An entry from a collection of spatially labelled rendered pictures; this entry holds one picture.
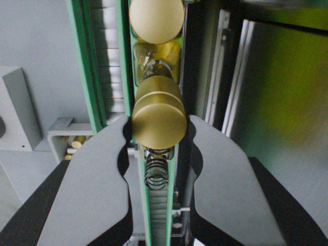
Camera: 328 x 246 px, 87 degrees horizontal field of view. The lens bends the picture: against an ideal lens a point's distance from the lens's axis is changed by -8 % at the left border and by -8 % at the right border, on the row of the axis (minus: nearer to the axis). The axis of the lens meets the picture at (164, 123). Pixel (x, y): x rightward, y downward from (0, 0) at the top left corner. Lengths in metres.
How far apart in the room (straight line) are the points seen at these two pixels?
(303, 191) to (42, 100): 0.68
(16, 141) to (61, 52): 0.33
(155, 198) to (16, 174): 0.62
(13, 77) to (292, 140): 0.64
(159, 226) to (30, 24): 0.83
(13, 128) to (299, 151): 0.70
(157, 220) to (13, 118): 0.62
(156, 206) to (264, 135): 0.57
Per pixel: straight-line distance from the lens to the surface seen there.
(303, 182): 0.20
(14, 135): 0.73
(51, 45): 0.62
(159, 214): 0.79
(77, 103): 0.65
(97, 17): 0.42
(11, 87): 0.65
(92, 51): 0.41
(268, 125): 0.24
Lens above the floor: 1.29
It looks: 57 degrees down
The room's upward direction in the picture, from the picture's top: 176 degrees clockwise
